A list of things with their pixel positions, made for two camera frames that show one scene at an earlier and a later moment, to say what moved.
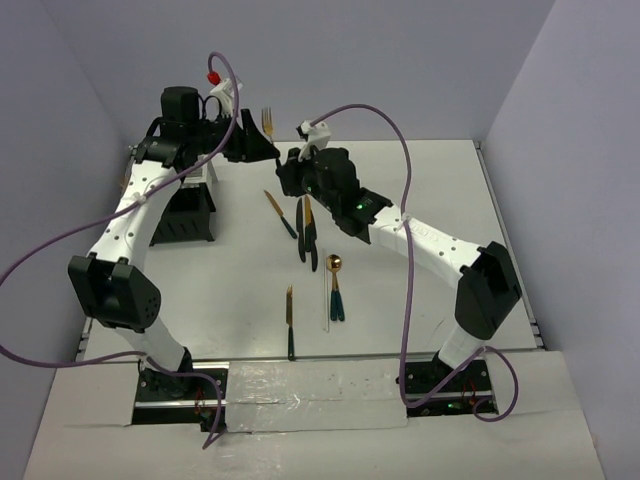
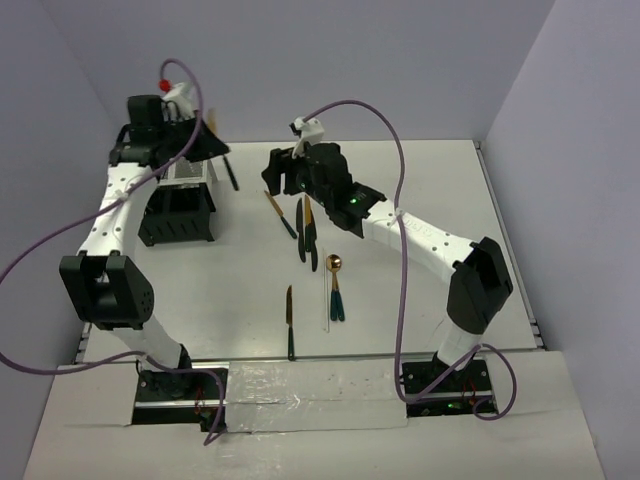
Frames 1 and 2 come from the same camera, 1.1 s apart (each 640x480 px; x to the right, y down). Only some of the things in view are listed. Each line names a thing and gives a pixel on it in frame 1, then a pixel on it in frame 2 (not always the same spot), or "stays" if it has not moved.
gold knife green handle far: x=275 y=204 stays
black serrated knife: x=299 y=222 stays
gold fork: x=268 y=122 -> x=212 y=124
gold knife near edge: x=289 y=319 stays
